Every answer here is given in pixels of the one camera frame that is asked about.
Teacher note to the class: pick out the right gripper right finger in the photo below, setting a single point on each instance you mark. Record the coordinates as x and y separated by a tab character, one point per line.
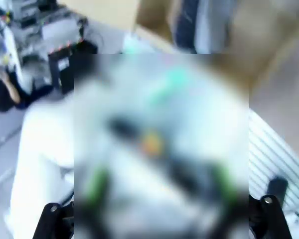
271	216

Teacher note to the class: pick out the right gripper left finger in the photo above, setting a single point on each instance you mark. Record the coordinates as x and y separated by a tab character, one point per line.
52	219

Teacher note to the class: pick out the black stapler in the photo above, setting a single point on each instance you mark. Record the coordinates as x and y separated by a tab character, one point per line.
129	129

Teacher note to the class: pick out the cardboard box with lid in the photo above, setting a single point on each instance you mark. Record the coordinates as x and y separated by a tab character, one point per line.
251	25

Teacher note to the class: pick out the navy gray zip pencil case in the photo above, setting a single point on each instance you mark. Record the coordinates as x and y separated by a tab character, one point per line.
187	30

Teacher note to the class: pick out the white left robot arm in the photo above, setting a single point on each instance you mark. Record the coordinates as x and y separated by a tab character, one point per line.
40	154

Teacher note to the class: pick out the black control box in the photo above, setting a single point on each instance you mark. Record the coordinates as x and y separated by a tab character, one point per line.
62	64

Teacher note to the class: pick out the background person dark hair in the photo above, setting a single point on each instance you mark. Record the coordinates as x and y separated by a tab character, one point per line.
7	94

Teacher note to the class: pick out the gray equipment rack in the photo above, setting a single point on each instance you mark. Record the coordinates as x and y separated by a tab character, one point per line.
40	25

